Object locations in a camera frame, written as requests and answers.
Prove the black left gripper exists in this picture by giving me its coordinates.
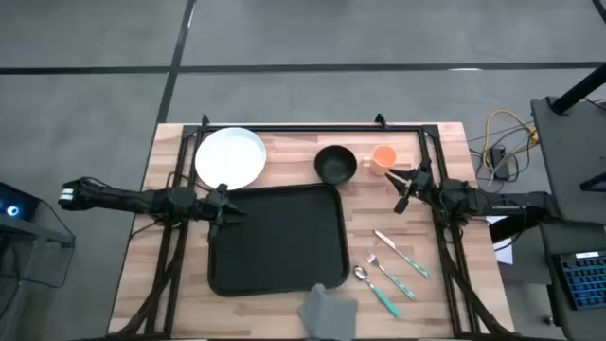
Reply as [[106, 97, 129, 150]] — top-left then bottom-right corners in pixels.
[[191, 183, 246, 243]]

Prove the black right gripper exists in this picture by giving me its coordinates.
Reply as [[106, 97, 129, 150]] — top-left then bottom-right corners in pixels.
[[384, 165, 435, 215]]

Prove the orange mug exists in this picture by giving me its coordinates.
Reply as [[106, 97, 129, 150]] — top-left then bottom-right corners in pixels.
[[362, 144, 398, 177]]

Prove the knife with green patterned handle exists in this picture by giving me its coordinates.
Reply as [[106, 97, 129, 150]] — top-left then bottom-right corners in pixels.
[[373, 229, 432, 279]]

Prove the white round plate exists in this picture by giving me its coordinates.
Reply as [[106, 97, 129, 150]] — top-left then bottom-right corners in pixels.
[[194, 126, 268, 191]]

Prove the black bowl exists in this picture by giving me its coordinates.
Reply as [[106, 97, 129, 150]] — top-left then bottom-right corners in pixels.
[[313, 144, 359, 187]]

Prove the fork with green patterned handle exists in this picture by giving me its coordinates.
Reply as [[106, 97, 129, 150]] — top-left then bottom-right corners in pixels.
[[363, 250, 418, 301]]

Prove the spoon with teal handle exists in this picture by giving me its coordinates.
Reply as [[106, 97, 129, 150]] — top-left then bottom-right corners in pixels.
[[352, 264, 402, 319]]

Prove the grey cloth napkin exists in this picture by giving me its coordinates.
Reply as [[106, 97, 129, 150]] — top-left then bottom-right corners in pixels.
[[295, 282, 360, 341]]

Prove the black plastic tray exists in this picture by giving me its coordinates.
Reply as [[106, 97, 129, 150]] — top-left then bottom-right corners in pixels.
[[206, 183, 351, 298]]

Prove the black power adapter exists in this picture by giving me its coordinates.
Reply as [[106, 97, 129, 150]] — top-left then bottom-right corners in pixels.
[[489, 145, 511, 181]]

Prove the black diagonal bar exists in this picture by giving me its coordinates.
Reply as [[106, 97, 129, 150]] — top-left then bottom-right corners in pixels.
[[490, 215, 526, 243]]

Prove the white paper sheet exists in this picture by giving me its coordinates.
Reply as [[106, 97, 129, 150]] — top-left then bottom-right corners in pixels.
[[485, 215, 515, 265]]

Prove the dark grey keyboard desk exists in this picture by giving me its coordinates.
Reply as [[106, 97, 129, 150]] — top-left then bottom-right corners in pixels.
[[539, 220, 606, 341]]

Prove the black desk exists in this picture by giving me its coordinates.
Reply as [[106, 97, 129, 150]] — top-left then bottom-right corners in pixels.
[[529, 96, 606, 224]]

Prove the black screen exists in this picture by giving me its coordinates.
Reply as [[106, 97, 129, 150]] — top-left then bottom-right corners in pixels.
[[579, 170, 606, 193]]

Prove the backlit computer keyboard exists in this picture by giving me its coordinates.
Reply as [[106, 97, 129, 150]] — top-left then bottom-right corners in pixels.
[[552, 250, 606, 312]]

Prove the black pole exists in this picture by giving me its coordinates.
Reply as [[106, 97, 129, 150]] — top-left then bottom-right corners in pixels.
[[550, 63, 606, 116]]

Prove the black device with blue light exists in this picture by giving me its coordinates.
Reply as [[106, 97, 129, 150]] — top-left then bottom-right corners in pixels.
[[0, 182, 42, 222]]

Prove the black metal table frame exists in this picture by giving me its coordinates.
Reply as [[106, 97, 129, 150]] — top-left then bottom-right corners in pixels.
[[107, 113, 515, 340]]

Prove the yellow cable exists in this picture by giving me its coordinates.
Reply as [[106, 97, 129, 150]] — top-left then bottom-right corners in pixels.
[[482, 108, 540, 174]]

